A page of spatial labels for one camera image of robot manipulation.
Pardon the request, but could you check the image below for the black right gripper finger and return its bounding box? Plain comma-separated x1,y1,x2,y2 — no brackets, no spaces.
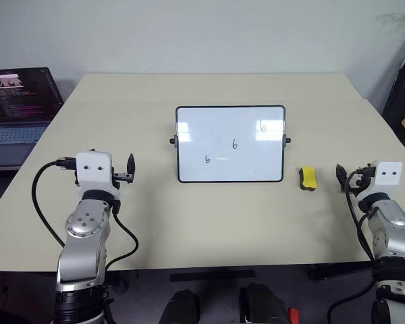
335,163,349,194

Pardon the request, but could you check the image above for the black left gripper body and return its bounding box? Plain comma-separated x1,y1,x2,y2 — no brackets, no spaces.
110,167,136,190

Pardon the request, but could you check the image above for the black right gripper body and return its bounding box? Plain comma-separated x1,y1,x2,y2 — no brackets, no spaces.
348,163,376,198

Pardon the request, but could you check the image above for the yellow and black eraser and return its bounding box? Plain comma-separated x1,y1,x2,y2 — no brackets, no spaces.
297,165,319,194

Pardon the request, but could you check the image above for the open blue laptop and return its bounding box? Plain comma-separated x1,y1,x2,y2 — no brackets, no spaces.
0,66,65,171

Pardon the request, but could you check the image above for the black-framed tabletop whiteboard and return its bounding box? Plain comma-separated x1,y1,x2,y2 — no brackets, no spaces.
169,105,292,184

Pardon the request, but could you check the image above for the black leaning board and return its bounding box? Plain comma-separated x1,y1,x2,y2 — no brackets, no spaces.
380,32,405,163

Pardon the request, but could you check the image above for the dark rounded shape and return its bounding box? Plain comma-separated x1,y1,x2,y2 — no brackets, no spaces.
159,289,200,324
238,282,288,324

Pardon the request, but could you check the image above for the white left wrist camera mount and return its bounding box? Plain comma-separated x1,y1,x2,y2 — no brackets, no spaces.
74,151,122,203

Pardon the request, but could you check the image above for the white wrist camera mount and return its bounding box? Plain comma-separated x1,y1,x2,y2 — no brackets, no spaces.
361,161,404,198
74,151,122,203

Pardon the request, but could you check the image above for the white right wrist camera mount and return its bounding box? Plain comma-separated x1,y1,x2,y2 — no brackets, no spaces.
361,161,404,198

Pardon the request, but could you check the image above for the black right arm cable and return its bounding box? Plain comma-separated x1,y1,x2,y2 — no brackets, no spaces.
326,170,379,324

